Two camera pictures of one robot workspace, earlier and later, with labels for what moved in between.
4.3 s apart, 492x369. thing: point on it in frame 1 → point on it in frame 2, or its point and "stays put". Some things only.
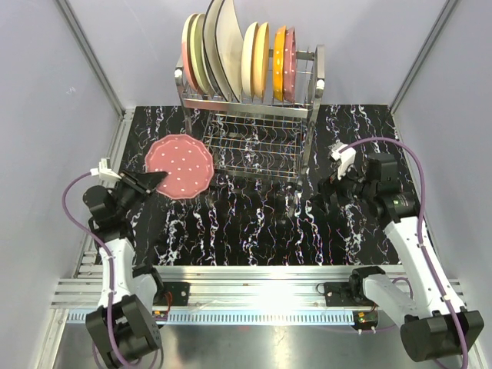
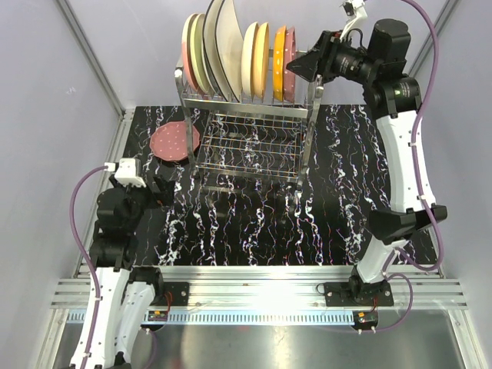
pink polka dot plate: (187, 161) → (169, 141)
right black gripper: (327, 188) → (306, 65)
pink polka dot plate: (290, 64) stays put
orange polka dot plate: (278, 62) stays put
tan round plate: (260, 61) stays put
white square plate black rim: (230, 45) stays put
